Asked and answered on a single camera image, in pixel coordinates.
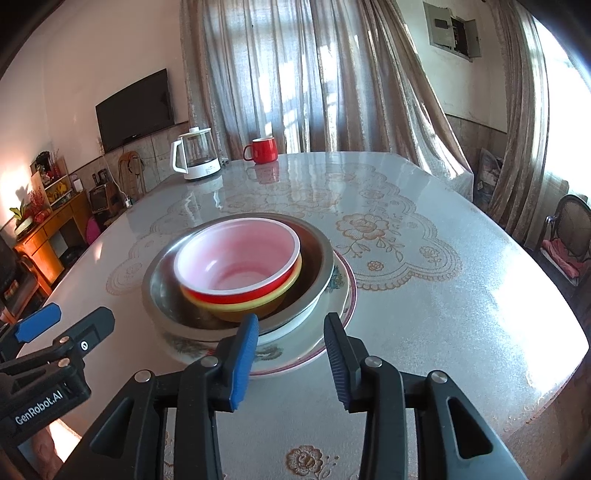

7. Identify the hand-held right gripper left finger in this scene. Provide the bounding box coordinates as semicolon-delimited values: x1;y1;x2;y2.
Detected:
55;314;260;480

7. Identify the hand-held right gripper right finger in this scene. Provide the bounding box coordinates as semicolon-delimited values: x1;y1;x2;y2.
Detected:
323;312;527;480

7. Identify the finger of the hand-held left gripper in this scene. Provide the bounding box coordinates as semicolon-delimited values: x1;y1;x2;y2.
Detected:
0;303;63;358
0;307;116;377

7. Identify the large floral pink-rimmed plate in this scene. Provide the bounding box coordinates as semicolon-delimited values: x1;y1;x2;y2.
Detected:
161;249;357;377

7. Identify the plain white bowl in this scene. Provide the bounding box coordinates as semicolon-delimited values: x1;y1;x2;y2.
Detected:
159;277;331;347

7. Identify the white plate with red print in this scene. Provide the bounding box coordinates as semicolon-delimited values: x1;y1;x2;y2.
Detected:
157;251;348;365

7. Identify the yellow plastic bowl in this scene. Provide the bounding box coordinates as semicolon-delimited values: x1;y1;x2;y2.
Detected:
180;254;303;324

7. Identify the stainless steel bowl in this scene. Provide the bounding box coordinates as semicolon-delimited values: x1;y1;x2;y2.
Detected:
141;213;335;330

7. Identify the red plastic bowl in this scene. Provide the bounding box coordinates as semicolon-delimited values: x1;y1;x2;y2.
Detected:
173;219;302;305

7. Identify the black armchair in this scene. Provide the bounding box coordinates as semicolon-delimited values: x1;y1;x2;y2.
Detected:
0;235;40;324

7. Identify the orange wooden cabinet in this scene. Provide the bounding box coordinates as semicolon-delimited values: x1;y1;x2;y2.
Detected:
13;189;90;296

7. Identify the cluttered wooden shelf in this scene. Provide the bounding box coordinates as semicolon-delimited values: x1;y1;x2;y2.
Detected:
30;151;75;208

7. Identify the white electric glass kettle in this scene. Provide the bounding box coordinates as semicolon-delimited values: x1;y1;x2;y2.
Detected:
171;127;222;181

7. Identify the red mug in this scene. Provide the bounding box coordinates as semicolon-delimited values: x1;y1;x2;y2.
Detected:
243;137;279;164

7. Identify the pile of bags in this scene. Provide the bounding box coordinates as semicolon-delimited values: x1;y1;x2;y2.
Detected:
475;148;504;208

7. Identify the dark chair with red cushion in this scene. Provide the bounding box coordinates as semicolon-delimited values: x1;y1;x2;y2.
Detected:
536;194;591;287

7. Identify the wide beige sheer curtain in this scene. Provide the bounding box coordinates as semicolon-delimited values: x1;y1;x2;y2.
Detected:
180;0;474;181

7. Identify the narrow beige sheer curtain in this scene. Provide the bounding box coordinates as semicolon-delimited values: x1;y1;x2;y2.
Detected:
487;0;550;245

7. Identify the black wall television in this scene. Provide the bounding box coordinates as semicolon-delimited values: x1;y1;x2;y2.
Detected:
95;68;176;153

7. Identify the wall electrical panel box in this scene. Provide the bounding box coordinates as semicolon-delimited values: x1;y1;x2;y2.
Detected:
422;1;481;62

